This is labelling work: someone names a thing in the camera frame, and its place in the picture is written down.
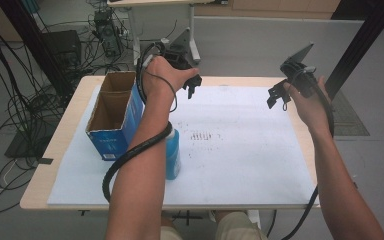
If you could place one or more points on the black stand base plate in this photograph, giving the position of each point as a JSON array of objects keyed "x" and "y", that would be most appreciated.
[{"x": 23, "y": 146}]

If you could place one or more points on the black metal stand post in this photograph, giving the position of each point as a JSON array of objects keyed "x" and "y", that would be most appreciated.
[
  {"x": 363, "y": 43},
  {"x": 33, "y": 40}
]

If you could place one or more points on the person's left hand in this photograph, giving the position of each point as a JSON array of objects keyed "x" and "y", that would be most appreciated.
[{"x": 160, "y": 76}]

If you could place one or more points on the wooden cabinet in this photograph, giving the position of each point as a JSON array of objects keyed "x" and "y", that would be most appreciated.
[{"x": 273, "y": 7}]

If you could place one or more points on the white table sheet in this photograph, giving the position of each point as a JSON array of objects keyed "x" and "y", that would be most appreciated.
[{"x": 240, "y": 166}]

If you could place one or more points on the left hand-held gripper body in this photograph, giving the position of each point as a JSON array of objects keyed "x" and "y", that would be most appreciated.
[{"x": 179, "y": 50}]

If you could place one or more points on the black tape strip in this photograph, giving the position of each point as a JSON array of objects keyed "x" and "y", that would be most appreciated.
[{"x": 45, "y": 160}]

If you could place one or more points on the blue bottle with white cap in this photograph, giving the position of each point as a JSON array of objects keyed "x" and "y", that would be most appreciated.
[{"x": 172, "y": 156}]

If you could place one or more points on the grey partition panel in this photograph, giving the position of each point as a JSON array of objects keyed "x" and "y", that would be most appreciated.
[{"x": 253, "y": 46}]

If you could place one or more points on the person's right leg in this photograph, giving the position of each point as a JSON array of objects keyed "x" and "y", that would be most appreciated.
[{"x": 238, "y": 228}]

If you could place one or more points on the black equipment box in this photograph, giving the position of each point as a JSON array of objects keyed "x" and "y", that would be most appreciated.
[{"x": 63, "y": 46}]

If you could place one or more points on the person's right hand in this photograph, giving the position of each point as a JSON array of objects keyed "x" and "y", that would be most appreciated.
[{"x": 310, "y": 106}]

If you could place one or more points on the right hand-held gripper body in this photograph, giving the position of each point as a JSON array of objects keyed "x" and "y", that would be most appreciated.
[{"x": 298, "y": 71}]

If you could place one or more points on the person's left leg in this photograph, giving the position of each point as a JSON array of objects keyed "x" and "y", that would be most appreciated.
[{"x": 170, "y": 231}]

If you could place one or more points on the white desk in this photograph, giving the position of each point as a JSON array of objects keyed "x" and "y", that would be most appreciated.
[{"x": 133, "y": 20}]

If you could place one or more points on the blue cardboard box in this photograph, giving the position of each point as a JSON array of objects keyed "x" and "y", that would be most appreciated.
[{"x": 126, "y": 123}]

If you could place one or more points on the person's leg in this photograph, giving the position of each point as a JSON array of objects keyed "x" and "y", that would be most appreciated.
[
  {"x": 238, "y": 228},
  {"x": 170, "y": 231}
]

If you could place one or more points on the black computer tower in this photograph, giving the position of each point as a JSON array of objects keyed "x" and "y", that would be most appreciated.
[{"x": 108, "y": 33}]

